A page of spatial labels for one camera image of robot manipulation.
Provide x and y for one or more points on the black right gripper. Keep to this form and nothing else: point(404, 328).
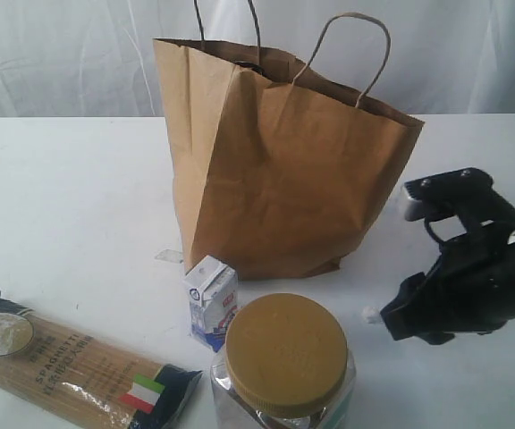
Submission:
point(457, 296)

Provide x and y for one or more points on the clear jar with yellow lid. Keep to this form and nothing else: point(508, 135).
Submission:
point(285, 363)

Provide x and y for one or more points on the brown paper bag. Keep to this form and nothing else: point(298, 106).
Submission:
point(277, 171)

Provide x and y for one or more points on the small white blue milk carton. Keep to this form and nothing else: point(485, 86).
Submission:
point(212, 289)

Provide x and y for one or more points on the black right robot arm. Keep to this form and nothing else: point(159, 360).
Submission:
point(475, 251)

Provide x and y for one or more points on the small white crumpled paper ball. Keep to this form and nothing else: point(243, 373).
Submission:
point(371, 315)

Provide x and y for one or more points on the clear tape piece on table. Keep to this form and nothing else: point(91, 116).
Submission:
point(170, 256)

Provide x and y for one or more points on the spaghetti packet with Italian flag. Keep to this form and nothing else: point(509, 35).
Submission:
point(84, 380)

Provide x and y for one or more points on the white backdrop curtain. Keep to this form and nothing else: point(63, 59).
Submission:
point(95, 58)

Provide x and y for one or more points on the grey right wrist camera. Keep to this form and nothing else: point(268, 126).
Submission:
point(467, 194)

